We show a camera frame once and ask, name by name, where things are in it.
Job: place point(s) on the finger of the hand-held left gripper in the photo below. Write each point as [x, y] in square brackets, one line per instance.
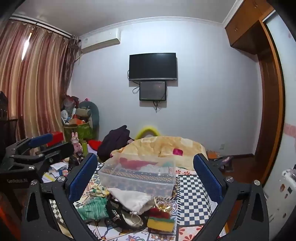
[57, 150]
[41, 139]

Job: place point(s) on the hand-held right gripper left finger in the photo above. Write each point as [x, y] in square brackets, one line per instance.
[83, 177]

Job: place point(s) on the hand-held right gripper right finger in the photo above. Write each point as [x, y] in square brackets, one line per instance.
[208, 179]

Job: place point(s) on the cream ribbon bow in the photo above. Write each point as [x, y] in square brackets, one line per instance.
[99, 191]

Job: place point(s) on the green knit cloth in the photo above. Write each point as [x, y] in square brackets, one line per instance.
[92, 208]

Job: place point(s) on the gold ribbon bow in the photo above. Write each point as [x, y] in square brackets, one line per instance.
[165, 205]

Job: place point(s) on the clear plastic storage box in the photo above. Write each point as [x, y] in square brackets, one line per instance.
[138, 183]

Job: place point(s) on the red fuzzy pompom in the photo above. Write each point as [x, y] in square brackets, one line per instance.
[159, 212]

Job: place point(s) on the black beaded fabric piece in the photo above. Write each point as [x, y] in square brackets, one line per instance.
[126, 220]

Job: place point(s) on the yellow green sponge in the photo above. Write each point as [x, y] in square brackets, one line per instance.
[160, 226]

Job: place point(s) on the red box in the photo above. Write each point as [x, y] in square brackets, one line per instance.
[57, 136]

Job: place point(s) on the pink rabbit toy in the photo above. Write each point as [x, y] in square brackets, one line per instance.
[76, 143]

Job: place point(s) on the purple bag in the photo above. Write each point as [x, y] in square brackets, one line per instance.
[223, 163]

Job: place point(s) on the orange notebook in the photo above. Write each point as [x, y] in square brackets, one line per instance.
[212, 154]

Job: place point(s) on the patterned bed sheet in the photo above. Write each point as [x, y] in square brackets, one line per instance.
[196, 204]

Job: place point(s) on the green storage box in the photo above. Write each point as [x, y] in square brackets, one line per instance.
[81, 131]

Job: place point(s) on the red floor cloth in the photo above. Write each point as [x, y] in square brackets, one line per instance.
[94, 144]

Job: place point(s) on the reddish plastic bag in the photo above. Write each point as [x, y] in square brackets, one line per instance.
[70, 102]

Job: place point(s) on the dark purple jacket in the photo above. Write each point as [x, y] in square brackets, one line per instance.
[114, 141]

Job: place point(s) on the teal white cloth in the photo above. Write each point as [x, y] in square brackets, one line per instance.
[159, 168]

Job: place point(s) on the black speaker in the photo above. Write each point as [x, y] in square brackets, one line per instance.
[3, 105]

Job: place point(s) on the striped pink curtain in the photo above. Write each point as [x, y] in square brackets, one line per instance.
[39, 88]

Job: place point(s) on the grey long plush pillow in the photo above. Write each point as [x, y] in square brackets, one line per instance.
[94, 113]

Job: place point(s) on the yellow fleece blanket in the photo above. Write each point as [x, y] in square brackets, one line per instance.
[150, 147]

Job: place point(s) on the yellow foam tube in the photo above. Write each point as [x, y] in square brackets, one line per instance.
[146, 129]

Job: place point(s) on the small black monitor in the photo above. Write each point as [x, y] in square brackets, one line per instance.
[153, 90]

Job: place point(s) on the white air conditioner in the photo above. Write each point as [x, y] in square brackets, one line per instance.
[99, 41]

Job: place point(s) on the wooden overhead cabinet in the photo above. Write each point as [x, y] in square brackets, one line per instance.
[247, 25]

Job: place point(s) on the wooden door frame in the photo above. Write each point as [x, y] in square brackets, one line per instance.
[272, 104]

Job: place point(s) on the white curtain rail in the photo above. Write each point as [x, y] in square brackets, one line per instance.
[46, 26]

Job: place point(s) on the black wall television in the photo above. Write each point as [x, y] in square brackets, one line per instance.
[152, 66]

